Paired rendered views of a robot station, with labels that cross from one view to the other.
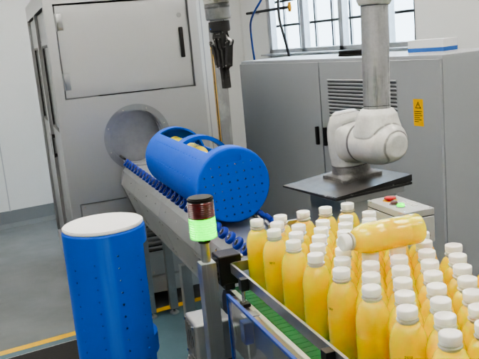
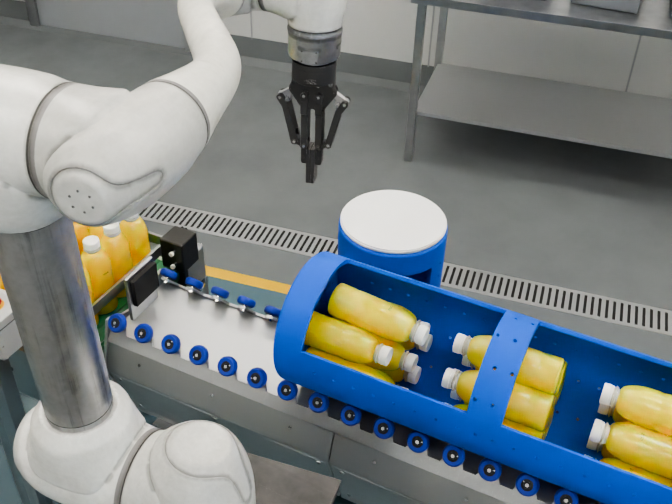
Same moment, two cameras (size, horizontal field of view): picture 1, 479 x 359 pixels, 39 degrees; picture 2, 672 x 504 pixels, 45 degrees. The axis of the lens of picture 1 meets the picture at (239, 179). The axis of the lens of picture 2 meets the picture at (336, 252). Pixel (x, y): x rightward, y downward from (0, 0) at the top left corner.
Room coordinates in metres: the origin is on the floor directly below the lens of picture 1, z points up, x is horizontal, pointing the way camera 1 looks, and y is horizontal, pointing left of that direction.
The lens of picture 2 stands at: (3.41, -0.87, 2.26)
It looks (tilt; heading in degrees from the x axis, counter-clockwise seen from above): 38 degrees down; 134
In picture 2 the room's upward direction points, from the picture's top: 2 degrees clockwise
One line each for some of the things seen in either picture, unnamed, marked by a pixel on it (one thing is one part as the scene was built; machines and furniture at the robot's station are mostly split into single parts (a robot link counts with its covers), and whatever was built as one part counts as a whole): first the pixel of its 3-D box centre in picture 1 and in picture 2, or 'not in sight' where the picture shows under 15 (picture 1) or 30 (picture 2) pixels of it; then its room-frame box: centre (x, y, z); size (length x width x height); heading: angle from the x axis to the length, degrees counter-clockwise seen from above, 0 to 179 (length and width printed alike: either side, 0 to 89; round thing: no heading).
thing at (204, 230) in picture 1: (202, 227); not in sight; (1.57, 0.10, 1.18); 0.06 x 0.06 x 0.05
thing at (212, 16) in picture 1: (217, 12); (314, 41); (2.48, 0.02, 1.71); 0.09 x 0.09 x 0.06
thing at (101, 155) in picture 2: not in sight; (116, 157); (2.71, -0.49, 1.80); 0.18 x 0.14 x 0.13; 115
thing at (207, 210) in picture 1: (200, 209); not in sight; (1.57, 0.10, 1.23); 0.06 x 0.06 x 0.04
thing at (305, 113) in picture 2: (224, 53); (305, 117); (2.47, 0.01, 1.57); 0.04 x 0.01 x 0.11; 123
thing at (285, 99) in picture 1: (355, 163); not in sight; (4.56, -0.79, 0.72); 2.15 x 0.54 x 1.45; 27
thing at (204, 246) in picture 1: (202, 229); not in sight; (1.57, 0.10, 1.18); 0.06 x 0.06 x 0.16
